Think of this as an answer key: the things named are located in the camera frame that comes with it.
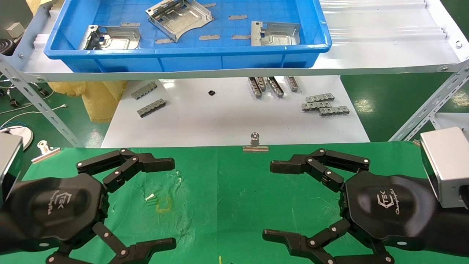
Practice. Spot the blue plastic tray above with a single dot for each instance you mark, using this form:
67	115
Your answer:
183	58

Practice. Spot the white metal shelf frame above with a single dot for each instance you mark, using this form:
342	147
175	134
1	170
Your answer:
220	73

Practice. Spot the small beige box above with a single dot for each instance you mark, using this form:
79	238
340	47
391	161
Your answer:
15	29

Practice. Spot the grey tape strip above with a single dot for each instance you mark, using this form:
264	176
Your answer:
210	5
241	37
130	24
163	41
238	17
209	37

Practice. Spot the small white scrap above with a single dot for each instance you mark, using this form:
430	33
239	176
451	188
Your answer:
149	197

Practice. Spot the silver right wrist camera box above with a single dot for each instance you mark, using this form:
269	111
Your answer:
449	165

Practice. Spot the white table board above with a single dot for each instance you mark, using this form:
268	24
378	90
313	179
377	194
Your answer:
220	121

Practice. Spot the silver binder clip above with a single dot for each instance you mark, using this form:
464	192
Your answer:
45	154
255	147

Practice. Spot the white flat panel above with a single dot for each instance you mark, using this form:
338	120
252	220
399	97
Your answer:
452	120

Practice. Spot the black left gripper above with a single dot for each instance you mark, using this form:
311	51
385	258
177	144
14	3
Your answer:
55	209

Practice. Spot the stamped metal plate part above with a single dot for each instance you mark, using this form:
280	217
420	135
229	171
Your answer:
278	35
183	20
121	38

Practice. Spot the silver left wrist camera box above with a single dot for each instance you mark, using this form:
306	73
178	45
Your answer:
9	161

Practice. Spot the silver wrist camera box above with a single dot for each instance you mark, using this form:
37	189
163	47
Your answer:
449	165
9	161

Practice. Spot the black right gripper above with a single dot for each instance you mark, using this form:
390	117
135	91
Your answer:
388	205

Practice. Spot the white round stand base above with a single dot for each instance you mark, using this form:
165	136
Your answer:
25	137

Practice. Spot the yellow mesh bag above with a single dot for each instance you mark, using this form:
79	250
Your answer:
99	99

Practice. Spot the perforated angle iron strut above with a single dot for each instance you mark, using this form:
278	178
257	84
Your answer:
40	106
428	104

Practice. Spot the black coiled object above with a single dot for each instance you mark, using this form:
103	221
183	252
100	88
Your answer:
5	47

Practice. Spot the white corrugated plastic sheet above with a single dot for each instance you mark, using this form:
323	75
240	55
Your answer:
381	33

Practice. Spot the grey slotted connector bar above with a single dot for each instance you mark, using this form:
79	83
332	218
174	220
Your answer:
315	106
275	87
293	84
151	108
144	91
261	83
254	88
334	111
320	98

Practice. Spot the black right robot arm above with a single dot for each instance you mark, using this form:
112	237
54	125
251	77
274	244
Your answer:
454	231

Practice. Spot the green table cloth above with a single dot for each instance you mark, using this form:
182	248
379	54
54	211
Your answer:
227	190

